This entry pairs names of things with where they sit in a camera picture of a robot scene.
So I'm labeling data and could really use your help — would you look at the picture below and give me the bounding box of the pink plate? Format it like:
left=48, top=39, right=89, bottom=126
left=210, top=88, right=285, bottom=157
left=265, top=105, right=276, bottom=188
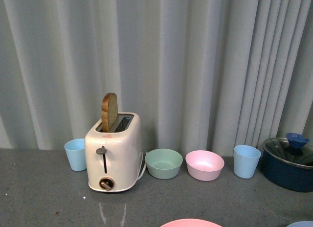
left=161, top=218, right=222, bottom=227

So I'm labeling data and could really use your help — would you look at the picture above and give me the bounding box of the light blue plate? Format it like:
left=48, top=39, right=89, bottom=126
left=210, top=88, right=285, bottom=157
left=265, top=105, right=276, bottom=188
left=287, top=221, right=313, bottom=227

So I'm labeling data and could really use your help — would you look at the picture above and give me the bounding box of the brown toast slice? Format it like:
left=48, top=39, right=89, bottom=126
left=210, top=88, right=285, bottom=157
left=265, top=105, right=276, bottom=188
left=101, top=92, right=118, bottom=133

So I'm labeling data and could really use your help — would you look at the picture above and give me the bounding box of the green bowl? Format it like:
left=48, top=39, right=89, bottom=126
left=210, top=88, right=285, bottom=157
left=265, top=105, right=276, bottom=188
left=145, top=149, right=183, bottom=180

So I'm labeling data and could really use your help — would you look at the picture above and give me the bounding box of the cream two-slot toaster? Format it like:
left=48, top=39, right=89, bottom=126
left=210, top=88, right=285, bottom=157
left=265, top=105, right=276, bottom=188
left=85, top=113, right=144, bottom=193

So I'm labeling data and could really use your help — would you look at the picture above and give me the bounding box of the grey curtain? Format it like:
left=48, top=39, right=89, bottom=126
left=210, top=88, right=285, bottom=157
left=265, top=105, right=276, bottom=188
left=0, top=0, right=313, bottom=156

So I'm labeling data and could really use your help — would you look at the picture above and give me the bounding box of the pink bowl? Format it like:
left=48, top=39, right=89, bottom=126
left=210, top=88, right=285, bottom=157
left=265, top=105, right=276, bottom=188
left=185, top=150, right=224, bottom=182

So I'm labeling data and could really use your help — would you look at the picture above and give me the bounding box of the light blue cup left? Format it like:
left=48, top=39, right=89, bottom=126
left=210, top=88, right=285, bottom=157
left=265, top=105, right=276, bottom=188
left=64, top=138, right=87, bottom=172

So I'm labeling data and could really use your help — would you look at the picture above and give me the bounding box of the light blue cup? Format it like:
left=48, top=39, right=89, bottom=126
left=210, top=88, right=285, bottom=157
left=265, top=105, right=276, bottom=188
left=233, top=145, right=261, bottom=179
left=64, top=138, right=87, bottom=172

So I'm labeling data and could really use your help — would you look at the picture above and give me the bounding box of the light blue cup right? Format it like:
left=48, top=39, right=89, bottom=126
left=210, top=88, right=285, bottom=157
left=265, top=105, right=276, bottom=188
left=233, top=145, right=261, bottom=179

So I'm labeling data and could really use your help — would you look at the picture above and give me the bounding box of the dark blue pot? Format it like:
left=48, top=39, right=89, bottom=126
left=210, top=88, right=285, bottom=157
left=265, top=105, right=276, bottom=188
left=260, top=150, right=313, bottom=192

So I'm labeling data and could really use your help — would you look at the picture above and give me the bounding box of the glass lid blue knob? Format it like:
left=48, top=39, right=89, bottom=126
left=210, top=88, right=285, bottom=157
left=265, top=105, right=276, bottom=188
left=263, top=133, right=313, bottom=170

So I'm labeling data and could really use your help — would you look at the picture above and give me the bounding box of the white toaster cable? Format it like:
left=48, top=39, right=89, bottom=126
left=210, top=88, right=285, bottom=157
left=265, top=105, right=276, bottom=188
left=136, top=152, right=148, bottom=182

